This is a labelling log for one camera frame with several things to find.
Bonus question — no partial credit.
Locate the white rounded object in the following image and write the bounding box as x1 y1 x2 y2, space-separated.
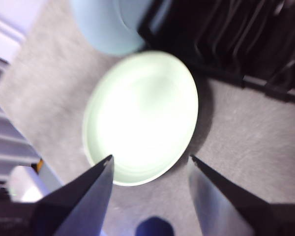
9 166 44 203

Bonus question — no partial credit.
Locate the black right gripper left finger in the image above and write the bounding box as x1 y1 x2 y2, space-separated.
29 154 114 236

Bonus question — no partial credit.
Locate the black plate rack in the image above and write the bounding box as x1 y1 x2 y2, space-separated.
137 0 295 106

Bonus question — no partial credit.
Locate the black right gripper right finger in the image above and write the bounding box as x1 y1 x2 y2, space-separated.
188 154 295 236

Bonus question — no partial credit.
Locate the pale green plate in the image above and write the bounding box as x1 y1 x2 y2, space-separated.
82 50 200 187

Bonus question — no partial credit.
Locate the dark blue object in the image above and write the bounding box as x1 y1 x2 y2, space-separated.
136 216 174 236

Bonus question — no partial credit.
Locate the light blue plate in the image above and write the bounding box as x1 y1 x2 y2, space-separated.
71 0 148 55

